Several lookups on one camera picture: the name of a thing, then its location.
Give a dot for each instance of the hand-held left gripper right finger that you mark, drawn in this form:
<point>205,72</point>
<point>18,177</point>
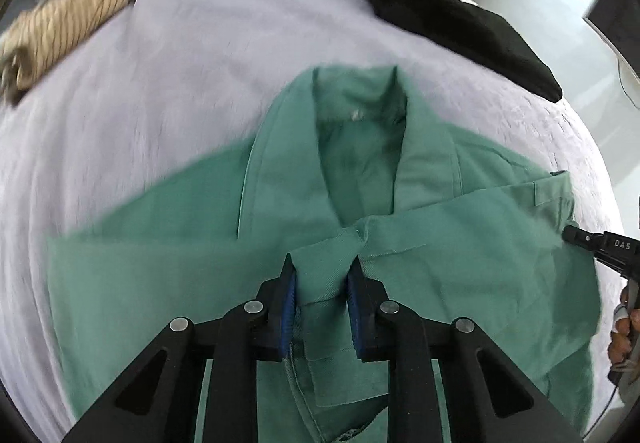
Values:
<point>356,313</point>

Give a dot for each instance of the lavender bed blanket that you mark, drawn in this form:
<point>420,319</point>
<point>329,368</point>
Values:
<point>200,48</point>

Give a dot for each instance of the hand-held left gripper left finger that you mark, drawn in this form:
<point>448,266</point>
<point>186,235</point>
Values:
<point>289,308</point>

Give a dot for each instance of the dark flat panel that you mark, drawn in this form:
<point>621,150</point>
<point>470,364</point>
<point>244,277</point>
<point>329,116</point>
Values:
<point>617,13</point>

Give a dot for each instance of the person's right hand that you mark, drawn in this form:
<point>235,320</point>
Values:
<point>625,338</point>

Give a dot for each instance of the green jacket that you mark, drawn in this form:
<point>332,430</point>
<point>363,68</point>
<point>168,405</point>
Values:
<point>175,248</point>

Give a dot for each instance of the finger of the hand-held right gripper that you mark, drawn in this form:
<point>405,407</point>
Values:
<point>582,239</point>

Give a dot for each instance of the black garment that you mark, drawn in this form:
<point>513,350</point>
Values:
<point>450,18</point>

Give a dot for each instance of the beige knitted sweater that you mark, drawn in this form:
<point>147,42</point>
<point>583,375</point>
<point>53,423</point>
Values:
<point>65,18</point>

